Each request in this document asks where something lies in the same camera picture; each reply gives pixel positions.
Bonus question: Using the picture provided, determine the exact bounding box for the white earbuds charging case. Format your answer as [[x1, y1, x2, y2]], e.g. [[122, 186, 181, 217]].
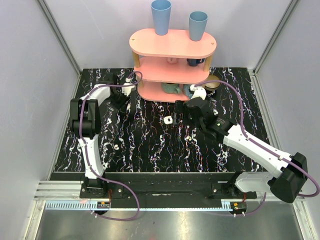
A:
[[163, 115, 173, 125]]

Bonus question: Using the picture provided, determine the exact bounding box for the white oval pebble case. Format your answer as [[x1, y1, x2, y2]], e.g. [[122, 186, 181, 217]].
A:
[[126, 103, 131, 112]]

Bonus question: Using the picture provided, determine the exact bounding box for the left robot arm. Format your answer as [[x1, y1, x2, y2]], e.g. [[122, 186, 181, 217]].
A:
[[69, 73, 136, 199]]

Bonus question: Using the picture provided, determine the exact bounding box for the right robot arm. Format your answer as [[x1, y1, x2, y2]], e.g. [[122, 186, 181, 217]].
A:
[[173, 97, 308, 203]]

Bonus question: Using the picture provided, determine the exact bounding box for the blue butterfly mug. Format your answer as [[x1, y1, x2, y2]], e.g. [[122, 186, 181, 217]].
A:
[[182, 84, 194, 99]]

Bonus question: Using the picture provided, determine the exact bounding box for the teal glazed ceramic mug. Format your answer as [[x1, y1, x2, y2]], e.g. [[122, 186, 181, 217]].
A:
[[161, 82, 181, 94]]

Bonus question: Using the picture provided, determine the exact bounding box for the brown ceramic bowl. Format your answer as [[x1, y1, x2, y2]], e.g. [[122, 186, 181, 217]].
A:
[[203, 74, 220, 92]]

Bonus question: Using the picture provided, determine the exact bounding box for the pink three-tier wooden shelf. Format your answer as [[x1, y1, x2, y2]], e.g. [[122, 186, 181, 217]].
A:
[[129, 28, 217, 103]]

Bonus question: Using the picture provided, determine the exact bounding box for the dark blue mug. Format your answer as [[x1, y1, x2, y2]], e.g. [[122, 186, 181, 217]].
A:
[[186, 58, 205, 67]]

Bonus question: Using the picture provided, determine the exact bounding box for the pink mug on shelf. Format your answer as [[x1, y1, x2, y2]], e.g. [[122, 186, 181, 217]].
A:
[[166, 57, 178, 64]]

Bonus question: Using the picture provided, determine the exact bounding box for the right light blue cup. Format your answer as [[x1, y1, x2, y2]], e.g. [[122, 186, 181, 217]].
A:
[[189, 11, 208, 42]]

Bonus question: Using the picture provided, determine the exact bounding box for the light blue cup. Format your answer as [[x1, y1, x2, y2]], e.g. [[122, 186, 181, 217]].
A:
[[151, 0, 172, 36], [189, 11, 208, 42]]

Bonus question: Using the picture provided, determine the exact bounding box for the left orange connector board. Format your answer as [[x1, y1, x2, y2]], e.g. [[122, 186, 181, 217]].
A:
[[96, 200, 111, 209]]

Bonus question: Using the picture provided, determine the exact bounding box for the orange connector board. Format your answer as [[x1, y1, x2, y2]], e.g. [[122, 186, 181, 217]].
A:
[[96, 200, 111, 209], [231, 202, 247, 212]]

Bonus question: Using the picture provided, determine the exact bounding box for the left light blue cup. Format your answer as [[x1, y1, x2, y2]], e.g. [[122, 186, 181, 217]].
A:
[[151, 0, 172, 36]]

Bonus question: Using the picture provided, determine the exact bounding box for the right orange connector board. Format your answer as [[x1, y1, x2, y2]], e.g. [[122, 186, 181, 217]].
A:
[[231, 202, 247, 212]]

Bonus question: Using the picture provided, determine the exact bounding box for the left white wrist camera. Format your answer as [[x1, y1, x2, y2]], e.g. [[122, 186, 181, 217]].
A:
[[121, 78, 136, 97]]

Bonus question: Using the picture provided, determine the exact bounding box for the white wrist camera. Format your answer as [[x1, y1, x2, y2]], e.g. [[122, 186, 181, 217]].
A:
[[189, 84, 207, 100], [121, 78, 136, 97]]

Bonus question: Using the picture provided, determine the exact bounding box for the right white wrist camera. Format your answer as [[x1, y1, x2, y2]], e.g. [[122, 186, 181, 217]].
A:
[[189, 84, 207, 100]]

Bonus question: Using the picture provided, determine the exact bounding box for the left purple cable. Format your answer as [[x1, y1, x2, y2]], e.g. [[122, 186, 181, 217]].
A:
[[78, 71, 143, 221]]

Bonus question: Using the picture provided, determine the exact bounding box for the purple cable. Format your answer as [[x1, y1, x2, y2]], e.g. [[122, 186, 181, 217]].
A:
[[78, 71, 143, 221], [194, 80, 320, 217]]

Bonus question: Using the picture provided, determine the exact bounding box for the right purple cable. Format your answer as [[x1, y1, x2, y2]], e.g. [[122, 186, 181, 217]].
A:
[[194, 80, 320, 217]]

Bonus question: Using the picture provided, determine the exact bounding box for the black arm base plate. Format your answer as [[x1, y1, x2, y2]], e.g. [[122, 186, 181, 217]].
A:
[[80, 172, 257, 204]]

